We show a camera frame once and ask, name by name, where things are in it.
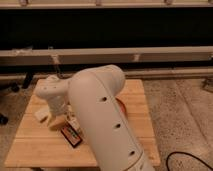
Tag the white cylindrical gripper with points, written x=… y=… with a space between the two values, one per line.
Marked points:
x=58 y=105

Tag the wooden table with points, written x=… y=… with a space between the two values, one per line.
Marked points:
x=35 y=145

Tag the white sponge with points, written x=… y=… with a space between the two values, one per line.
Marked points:
x=42 y=114

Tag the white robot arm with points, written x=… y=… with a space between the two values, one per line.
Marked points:
x=91 y=94

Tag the black chair base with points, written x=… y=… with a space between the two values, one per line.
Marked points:
x=15 y=88

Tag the orange ceramic bowl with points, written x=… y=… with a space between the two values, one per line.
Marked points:
x=122 y=106

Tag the dark red snack box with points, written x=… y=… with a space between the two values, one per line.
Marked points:
x=71 y=135

